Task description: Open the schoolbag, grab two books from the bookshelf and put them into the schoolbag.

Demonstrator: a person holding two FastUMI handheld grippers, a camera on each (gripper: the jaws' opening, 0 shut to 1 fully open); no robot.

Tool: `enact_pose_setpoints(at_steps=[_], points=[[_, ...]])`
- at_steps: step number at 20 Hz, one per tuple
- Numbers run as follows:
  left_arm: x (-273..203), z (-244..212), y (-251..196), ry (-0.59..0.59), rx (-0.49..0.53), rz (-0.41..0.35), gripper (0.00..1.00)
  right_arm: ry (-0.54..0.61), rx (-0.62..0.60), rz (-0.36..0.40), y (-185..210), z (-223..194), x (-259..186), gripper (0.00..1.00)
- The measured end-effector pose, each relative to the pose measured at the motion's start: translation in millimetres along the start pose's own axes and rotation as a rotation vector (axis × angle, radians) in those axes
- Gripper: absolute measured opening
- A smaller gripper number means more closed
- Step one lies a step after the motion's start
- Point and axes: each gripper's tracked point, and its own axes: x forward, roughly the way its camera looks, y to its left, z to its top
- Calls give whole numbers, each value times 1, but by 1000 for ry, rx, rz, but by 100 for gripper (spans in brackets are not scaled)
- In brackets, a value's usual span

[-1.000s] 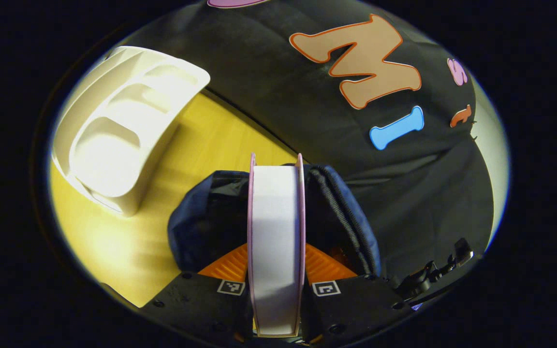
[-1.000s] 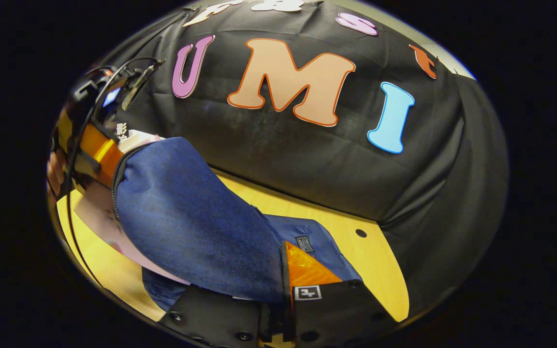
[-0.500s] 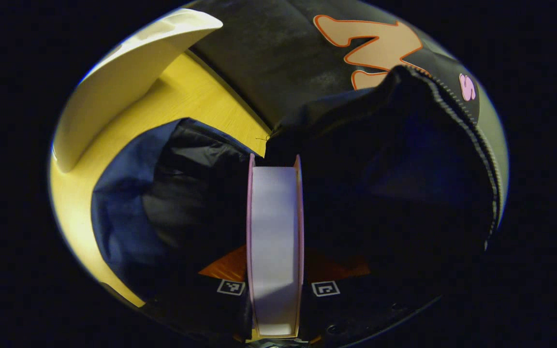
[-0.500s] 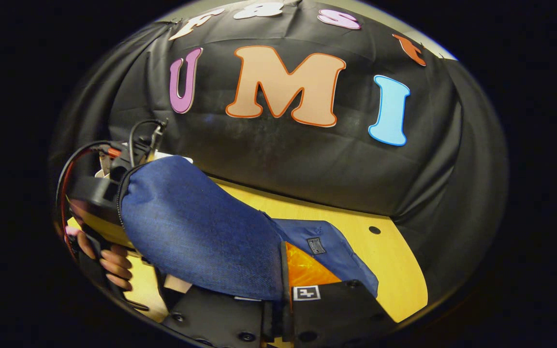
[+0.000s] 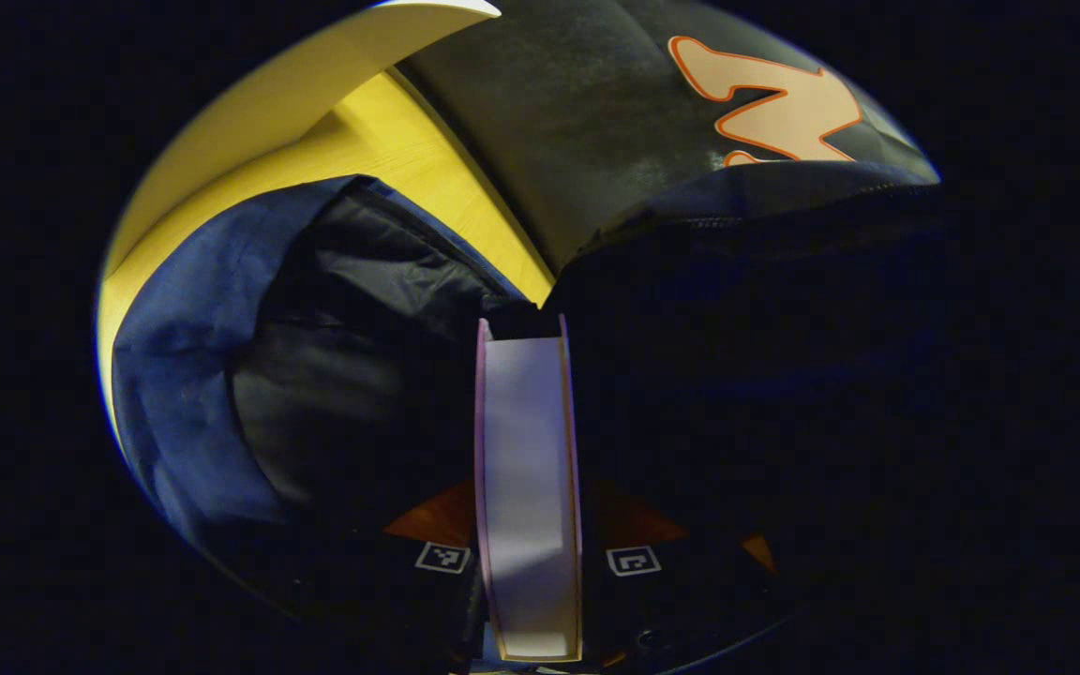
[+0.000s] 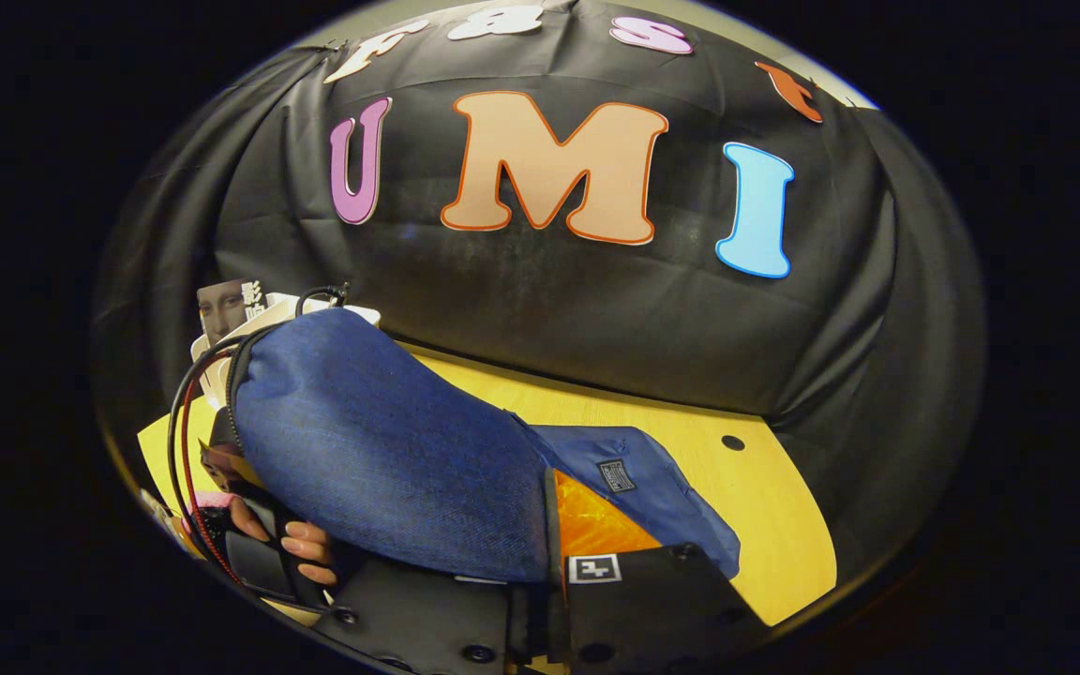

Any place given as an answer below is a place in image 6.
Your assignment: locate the red cable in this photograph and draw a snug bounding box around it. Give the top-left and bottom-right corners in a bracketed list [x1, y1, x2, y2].
[181, 375, 241, 582]

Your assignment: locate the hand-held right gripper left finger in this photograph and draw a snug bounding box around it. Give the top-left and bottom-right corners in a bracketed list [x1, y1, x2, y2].
[315, 555, 541, 675]

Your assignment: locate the blue schoolbag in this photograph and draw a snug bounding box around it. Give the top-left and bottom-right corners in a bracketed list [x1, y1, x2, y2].
[226, 307, 743, 584]

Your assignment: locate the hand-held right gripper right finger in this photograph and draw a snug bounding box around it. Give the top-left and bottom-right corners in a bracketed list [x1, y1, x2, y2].
[535, 469, 775, 675]

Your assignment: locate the dark portrait cover book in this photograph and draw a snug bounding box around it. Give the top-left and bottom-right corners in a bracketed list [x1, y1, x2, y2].
[196, 278, 269, 348]

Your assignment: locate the black cable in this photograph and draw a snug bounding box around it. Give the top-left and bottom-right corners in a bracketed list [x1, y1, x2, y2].
[168, 284, 351, 587]

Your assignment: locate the black backdrop cloth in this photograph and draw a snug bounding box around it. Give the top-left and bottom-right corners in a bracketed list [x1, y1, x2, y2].
[90, 0, 986, 601]

